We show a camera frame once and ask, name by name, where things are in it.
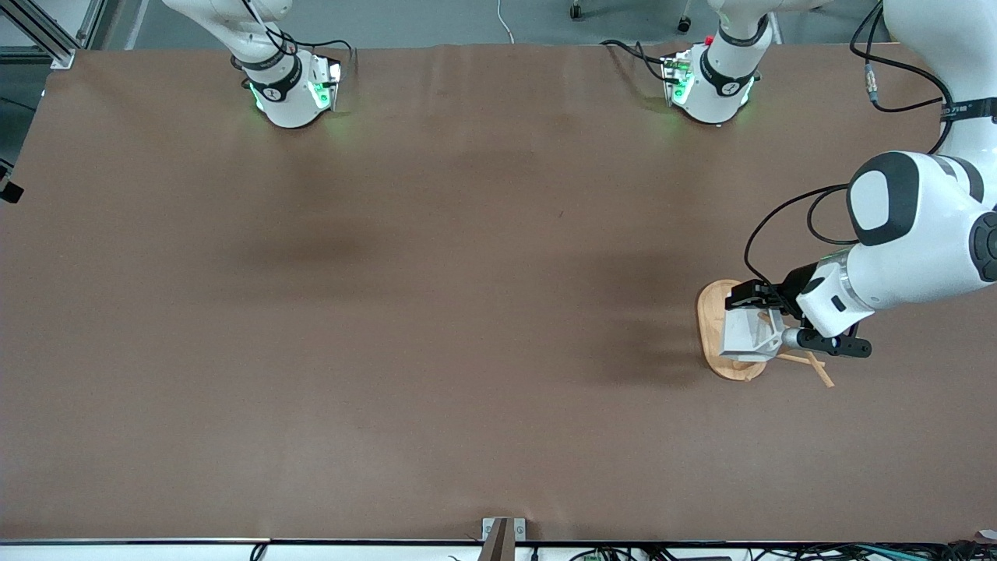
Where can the black clamp at table edge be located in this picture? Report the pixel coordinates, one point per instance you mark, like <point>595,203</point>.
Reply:
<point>9,187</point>

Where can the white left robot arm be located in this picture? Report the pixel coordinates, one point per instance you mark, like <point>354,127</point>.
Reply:
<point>919,234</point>

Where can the metal table edge bracket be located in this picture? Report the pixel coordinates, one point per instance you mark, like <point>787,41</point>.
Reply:
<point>502,538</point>

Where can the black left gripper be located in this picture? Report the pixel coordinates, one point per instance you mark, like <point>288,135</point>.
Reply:
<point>792,287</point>

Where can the aluminium frame profile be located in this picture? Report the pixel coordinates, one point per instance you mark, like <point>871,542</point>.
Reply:
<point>47,35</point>

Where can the wooden cup rack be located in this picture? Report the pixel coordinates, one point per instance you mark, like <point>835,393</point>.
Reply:
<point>713,319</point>

